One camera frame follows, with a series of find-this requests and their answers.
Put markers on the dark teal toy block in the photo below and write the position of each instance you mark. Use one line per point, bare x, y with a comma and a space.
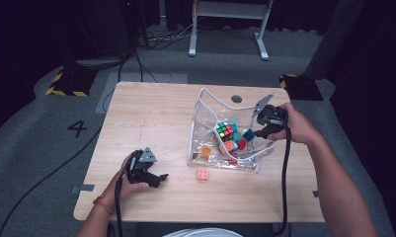
237, 136

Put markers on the grey flat stand base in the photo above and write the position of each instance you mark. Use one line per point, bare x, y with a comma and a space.
100, 62

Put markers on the white metal desk frame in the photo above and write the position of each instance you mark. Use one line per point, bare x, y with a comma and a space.
230, 10

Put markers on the multicoloured puzzle cube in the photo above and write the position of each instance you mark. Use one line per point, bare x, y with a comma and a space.
225, 131

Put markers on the grey curtain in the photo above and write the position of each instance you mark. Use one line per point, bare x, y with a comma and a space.
333, 36

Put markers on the orange toy block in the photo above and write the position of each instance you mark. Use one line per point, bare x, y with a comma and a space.
206, 152

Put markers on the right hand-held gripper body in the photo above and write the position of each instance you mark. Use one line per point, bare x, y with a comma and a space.
276, 115

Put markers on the light blue toy block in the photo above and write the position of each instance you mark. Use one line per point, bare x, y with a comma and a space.
236, 146

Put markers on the person's right hand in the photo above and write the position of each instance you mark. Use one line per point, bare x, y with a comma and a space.
299, 128

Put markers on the blue sloped toy block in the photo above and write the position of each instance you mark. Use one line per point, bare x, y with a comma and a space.
249, 135

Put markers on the clear plastic pouch white trim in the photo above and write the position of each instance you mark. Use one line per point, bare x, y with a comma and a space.
212, 161

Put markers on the red toy block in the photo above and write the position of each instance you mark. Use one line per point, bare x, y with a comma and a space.
231, 162
242, 144

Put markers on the black yellow striped base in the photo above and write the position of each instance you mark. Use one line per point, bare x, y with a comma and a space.
300, 87
70, 82

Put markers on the grey tape strip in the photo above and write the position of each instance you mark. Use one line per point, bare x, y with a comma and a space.
315, 194
83, 188

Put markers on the person's left hand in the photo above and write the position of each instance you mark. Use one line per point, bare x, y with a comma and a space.
123, 191

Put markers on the pink toy block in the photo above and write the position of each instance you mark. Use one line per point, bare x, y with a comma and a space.
230, 147
203, 174

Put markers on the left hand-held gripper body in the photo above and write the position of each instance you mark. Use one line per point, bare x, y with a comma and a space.
138, 173

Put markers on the round table grommet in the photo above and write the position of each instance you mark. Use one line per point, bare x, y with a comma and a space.
236, 98

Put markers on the person's white shirt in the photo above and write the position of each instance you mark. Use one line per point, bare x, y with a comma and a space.
202, 233

